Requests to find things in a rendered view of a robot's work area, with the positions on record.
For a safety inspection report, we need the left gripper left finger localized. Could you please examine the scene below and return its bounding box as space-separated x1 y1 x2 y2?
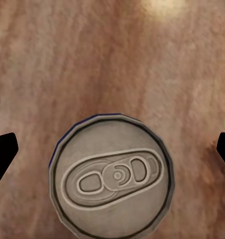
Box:
0 132 18 180

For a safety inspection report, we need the can of soda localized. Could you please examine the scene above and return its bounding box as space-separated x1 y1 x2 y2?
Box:
49 113 177 239

